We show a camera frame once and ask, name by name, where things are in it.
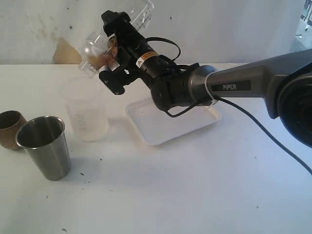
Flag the translucent plastic cup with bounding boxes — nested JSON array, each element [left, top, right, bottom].
[[59, 75, 109, 142]]

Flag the brown cubes and gold coins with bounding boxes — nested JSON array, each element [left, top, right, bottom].
[[88, 36, 119, 71]]

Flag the clear plastic shaker lid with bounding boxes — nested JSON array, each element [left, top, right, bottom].
[[78, 32, 109, 78]]

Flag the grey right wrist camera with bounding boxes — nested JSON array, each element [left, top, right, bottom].
[[98, 66, 125, 96]]

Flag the white rectangular tray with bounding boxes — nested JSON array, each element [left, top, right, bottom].
[[125, 98, 222, 146]]

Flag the white right zip tie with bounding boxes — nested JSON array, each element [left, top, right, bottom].
[[205, 71, 218, 108]]

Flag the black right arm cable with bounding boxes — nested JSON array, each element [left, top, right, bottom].
[[146, 37, 312, 176]]

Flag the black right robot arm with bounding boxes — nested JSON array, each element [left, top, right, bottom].
[[99, 11, 312, 146]]

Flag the stainless steel cup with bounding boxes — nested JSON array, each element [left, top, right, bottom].
[[16, 116, 71, 181]]

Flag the clear plastic shaker cup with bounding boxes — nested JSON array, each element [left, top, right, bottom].
[[101, 0, 154, 49]]

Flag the brown wooden bowl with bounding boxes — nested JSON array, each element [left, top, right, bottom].
[[0, 110, 27, 150]]

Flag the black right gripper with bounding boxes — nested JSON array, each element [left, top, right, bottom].
[[101, 10, 164, 86]]

